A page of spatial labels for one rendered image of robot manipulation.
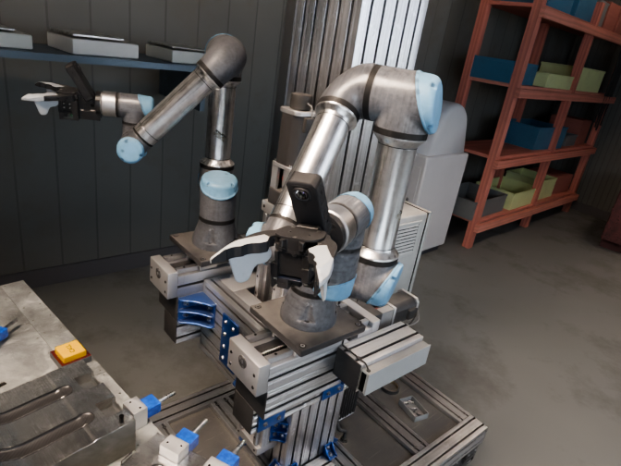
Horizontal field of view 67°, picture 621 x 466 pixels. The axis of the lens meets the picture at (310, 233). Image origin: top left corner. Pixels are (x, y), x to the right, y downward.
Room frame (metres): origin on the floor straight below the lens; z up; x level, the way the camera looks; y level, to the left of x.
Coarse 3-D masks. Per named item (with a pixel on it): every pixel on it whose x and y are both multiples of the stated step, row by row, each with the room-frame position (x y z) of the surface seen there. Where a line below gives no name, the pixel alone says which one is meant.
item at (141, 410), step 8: (128, 400) 0.87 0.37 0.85; (136, 400) 0.87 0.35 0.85; (144, 400) 0.89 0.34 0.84; (152, 400) 0.90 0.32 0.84; (160, 400) 0.91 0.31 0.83; (128, 408) 0.85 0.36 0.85; (136, 408) 0.85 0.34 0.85; (144, 408) 0.86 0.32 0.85; (152, 408) 0.87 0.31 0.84; (160, 408) 0.89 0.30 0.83; (136, 416) 0.84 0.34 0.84; (144, 416) 0.85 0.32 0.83; (136, 424) 0.84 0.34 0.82; (144, 424) 0.85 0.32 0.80
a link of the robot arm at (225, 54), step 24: (216, 48) 1.42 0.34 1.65; (240, 48) 1.46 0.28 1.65; (192, 72) 1.40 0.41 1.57; (216, 72) 1.39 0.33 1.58; (168, 96) 1.38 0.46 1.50; (192, 96) 1.38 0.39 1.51; (144, 120) 1.35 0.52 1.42; (168, 120) 1.36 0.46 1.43; (120, 144) 1.30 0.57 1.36; (144, 144) 1.34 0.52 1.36
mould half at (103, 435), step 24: (24, 384) 0.84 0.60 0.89; (48, 384) 0.85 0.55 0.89; (72, 384) 0.86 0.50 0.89; (0, 408) 0.76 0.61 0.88; (48, 408) 0.78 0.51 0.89; (72, 408) 0.79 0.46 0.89; (96, 408) 0.80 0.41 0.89; (0, 432) 0.70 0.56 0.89; (24, 432) 0.71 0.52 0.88; (96, 432) 0.73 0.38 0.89; (120, 432) 0.76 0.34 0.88; (48, 456) 0.67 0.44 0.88; (72, 456) 0.68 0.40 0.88; (96, 456) 0.71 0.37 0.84; (120, 456) 0.76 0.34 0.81
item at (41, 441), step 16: (32, 400) 0.80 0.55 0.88; (48, 400) 0.81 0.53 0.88; (0, 416) 0.74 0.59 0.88; (16, 416) 0.75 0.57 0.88; (80, 416) 0.77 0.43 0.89; (48, 432) 0.72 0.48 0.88; (64, 432) 0.73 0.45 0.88; (0, 448) 0.66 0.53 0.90; (16, 448) 0.67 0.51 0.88; (32, 448) 0.68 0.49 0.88
